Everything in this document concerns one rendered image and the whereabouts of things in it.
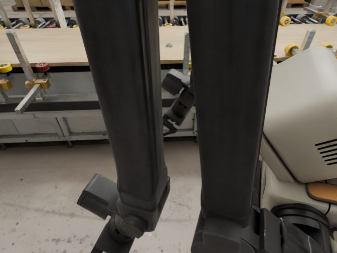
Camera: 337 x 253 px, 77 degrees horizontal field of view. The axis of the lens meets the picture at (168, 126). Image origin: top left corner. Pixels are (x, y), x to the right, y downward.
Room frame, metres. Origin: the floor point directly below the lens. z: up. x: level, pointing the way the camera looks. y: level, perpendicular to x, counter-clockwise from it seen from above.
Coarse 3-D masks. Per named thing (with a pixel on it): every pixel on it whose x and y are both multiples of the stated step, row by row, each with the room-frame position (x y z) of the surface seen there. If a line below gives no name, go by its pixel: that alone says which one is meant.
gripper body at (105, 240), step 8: (112, 216) 0.22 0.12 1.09; (112, 224) 0.19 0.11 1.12; (104, 232) 0.19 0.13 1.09; (112, 232) 0.18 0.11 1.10; (104, 240) 0.17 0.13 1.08; (112, 240) 0.17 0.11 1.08; (120, 240) 0.17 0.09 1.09; (128, 240) 0.17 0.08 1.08; (104, 248) 0.16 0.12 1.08; (112, 248) 0.16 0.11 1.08; (120, 248) 0.16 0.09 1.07; (128, 248) 0.16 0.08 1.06
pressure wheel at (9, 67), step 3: (3, 63) 1.37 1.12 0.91; (6, 63) 1.37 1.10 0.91; (9, 63) 1.37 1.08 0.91; (0, 66) 1.33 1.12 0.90; (3, 66) 1.34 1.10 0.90; (6, 66) 1.33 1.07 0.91; (9, 66) 1.34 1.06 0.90; (0, 69) 1.31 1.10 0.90; (3, 69) 1.31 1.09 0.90; (6, 69) 1.32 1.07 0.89; (9, 69) 1.33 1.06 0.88; (3, 72) 1.31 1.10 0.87; (6, 72) 1.33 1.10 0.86
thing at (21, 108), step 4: (44, 76) 1.33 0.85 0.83; (48, 76) 1.35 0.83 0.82; (36, 84) 1.22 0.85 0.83; (40, 84) 1.23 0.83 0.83; (32, 88) 1.17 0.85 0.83; (36, 88) 1.17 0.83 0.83; (40, 88) 1.21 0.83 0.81; (32, 92) 1.12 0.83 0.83; (36, 92) 1.15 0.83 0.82; (28, 96) 1.08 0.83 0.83; (32, 96) 1.10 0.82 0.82; (24, 100) 1.04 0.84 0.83; (28, 100) 1.05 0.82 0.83; (32, 100) 1.08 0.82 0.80; (20, 104) 1.00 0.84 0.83; (24, 104) 1.00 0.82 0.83; (28, 104) 1.03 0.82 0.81; (16, 108) 0.96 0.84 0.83; (20, 108) 0.96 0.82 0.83; (24, 108) 0.98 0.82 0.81; (16, 112) 0.94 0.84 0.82; (20, 112) 0.95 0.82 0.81
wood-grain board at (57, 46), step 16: (0, 32) 2.06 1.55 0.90; (16, 32) 2.06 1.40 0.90; (32, 32) 2.06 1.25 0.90; (48, 32) 2.06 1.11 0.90; (64, 32) 2.06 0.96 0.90; (160, 32) 2.06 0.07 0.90; (176, 32) 2.06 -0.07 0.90; (288, 32) 2.06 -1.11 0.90; (304, 32) 2.06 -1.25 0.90; (320, 32) 2.06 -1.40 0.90; (336, 32) 2.06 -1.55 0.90; (0, 48) 1.66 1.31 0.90; (32, 48) 1.66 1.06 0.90; (48, 48) 1.66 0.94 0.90; (64, 48) 1.66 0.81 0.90; (80, 48) 1.66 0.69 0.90; (160, 48) 1.66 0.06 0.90; (176, 48) 1.66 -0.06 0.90; (336, 48) 1.66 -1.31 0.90; (16, 64) 1.39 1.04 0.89; (32, 64) 1.39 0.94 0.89; (64, 64) 1.41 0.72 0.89; (80, 64) 1.41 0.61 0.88
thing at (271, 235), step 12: (252, 216) 0.13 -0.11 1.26; (264, 216) 0.13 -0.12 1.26; (252, 228) 0.12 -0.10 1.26; (264, 228) 0.12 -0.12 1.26; (276, 228) 0.12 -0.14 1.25; (252, 240) 0.10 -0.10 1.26; (264, 240) 0.10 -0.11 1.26; (276, 240) 0.11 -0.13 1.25; (264, 252) 0.09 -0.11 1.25; (276, 252) 0.09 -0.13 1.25
